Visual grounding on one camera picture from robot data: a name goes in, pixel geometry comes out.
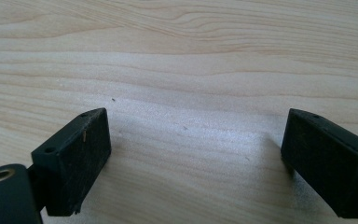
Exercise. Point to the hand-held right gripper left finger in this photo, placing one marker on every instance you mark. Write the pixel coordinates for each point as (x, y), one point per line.
(71, 161)

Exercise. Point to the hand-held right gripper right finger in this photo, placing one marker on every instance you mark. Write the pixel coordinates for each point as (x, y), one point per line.
(326, 165)

